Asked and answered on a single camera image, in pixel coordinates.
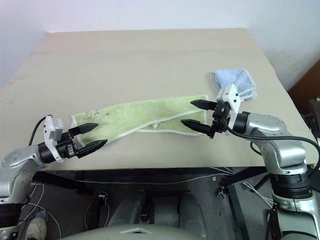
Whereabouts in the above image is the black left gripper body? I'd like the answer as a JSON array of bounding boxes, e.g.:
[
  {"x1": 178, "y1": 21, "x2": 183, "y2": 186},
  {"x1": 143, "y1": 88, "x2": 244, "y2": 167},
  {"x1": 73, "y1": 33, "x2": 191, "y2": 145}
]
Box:
[{"x1": 55, "y1": 130, "x2": 84, "y2": 160}]

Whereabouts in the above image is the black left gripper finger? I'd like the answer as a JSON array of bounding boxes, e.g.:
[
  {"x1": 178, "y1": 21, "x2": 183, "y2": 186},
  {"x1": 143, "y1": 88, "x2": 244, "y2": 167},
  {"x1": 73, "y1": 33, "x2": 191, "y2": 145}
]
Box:
[
  {"x1": 74, "y1": 139, "x2": 109, "y2": 159},
  {"x1": 68, "y1": 122, "x2": 100, "y2": 136}
]

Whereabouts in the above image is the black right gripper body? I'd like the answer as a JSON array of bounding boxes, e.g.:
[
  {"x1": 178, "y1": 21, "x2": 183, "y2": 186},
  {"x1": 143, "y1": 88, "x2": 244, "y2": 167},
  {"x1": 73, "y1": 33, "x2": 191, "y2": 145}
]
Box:
[{"x1": 210, "y1": 100, "x2": 233, "y2": 140}]

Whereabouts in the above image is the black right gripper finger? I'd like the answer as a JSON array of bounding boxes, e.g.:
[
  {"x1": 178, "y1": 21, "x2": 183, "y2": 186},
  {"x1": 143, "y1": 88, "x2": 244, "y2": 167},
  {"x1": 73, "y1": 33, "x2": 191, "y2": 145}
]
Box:
[
  {"x1": 180, "y1": 119, "x2": 214, "y2": 139},
  {"x1": 190, "y1": 99, "x2": 218, "y2": 111}
]

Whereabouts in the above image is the green towel with white trim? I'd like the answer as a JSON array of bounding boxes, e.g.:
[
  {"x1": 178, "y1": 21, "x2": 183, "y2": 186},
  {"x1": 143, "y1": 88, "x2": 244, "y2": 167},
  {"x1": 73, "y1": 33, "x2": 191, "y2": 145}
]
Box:
[{"x1": 70, "y1": 94, "x2": 210, "y2": 148}]

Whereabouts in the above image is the folded light blue towel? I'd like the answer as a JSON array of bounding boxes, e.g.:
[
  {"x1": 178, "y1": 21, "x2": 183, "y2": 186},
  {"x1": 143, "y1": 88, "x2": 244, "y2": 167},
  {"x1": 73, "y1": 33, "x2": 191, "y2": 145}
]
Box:
[{"x1": 212, "y1": 67, "x2": 258, "y2": 102}]

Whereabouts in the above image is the grey rounded robot leg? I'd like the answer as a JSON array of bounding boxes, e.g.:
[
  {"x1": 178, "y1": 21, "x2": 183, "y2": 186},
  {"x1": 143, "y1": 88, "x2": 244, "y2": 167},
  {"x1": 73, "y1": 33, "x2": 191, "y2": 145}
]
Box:
[
  {"x1": 106, "y1": 189, "x2": 149, "y2": 229},
  {"x1": 178, "y1": 191, "x2": 209, "y2": 238}
]

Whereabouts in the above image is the white sneaker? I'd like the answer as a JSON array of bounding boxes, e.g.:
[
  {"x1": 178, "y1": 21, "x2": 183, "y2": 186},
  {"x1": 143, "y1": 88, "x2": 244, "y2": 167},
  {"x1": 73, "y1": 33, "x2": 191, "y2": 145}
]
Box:
[{"x1": 25, "y1": 216, "x2": 49, "y2": 240}]

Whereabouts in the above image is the grey robot torso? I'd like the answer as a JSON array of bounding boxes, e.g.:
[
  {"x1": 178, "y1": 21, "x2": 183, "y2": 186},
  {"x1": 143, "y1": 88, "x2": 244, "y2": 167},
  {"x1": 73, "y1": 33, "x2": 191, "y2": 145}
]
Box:
[{"x1": 59, "y1": 223, "x2": 209, "y2": 240}]

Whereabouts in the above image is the brown wooden cabinet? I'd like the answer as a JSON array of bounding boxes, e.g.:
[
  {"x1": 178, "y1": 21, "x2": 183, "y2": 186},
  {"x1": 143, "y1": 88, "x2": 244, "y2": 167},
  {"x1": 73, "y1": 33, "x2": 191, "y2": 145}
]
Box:
[{"x1": 287, "y1": 58, "x2": 320, "y2": 138}]

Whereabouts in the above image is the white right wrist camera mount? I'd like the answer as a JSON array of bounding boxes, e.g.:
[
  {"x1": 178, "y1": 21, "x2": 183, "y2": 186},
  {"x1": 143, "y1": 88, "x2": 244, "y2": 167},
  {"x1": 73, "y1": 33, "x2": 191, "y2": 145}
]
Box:
[{"x1": 215, "y1": 83, "x2": 245, "y2": 131}]

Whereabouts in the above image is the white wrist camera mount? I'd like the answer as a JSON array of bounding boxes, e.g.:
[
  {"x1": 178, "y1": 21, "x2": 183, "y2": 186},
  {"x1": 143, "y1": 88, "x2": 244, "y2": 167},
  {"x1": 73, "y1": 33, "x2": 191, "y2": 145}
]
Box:
[
  {"x1": 215, "y1": 83, "x2": 245, "y2": 131},
  {"x1": 43, "y1": 115, "x2": 65, "y2": 164}
]

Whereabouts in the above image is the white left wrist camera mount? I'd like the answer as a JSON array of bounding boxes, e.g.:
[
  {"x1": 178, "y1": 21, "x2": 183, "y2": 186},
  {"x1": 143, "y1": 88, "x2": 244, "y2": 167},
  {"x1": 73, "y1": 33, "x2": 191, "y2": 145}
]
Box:
[{"x1": 43, "y1": 115, "x2": 65, "y2": 164}]

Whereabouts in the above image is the black table frame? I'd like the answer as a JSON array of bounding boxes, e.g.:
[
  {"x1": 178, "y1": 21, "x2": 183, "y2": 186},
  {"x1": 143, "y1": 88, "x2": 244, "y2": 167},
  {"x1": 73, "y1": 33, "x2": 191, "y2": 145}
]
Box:
[{"x1": 31, "y1": 166, "x2": 270, "y2": 240}]

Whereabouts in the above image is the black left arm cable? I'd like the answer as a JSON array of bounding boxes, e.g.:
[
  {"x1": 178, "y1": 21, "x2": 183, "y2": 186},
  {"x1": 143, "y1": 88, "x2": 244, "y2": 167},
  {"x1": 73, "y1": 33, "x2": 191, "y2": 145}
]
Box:
[{"x1": 28, "y1": 115, "x2": 53, "y2": 147}]

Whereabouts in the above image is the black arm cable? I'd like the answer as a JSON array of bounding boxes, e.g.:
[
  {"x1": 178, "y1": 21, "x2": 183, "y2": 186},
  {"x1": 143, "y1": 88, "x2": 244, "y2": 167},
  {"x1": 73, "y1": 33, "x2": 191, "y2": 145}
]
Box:
[
  {"x1": 28, "y1": 115, "x2": 53, "y2": 147},
  {"x1": 224, "y1": 117, "x2": 320, "y2": 173}
]

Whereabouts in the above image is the looped white floor wire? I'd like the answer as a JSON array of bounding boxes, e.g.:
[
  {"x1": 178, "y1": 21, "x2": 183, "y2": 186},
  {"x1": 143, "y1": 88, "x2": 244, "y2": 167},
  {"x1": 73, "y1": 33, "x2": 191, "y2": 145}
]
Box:
[{"x1": 23, "y1": 182, "x2": 62, "y2": 240}]

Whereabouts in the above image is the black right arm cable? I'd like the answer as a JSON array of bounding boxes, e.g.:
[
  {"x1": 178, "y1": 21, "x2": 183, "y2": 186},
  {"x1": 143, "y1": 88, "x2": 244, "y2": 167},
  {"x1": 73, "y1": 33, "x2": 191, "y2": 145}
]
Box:
[{"x1": 224, "y1": 117, "x2": 320, "y2": 173}]

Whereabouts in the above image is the long white floor wire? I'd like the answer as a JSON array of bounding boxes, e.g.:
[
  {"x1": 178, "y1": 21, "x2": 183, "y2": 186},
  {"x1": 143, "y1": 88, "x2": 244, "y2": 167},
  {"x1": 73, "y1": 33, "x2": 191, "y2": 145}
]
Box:
[{"x1": 74, "y1": 171, "x2": 235, "y2": 186}]

